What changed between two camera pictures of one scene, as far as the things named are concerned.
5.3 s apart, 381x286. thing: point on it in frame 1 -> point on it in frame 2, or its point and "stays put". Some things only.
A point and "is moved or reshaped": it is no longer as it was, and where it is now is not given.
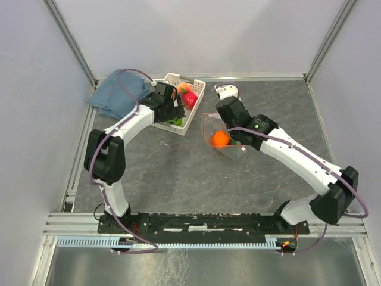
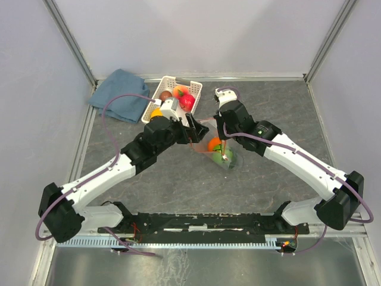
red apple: [189, 99] is moved or reshaped
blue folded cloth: [113, 101] stays put
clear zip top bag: [213, 121] is moved or reshaped
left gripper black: [177, 112] -> [193, 134]
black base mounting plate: [202, 224] stays put
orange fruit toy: [219, 139] is moved or reshaped
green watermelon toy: [176, 121] is moved or reshaped
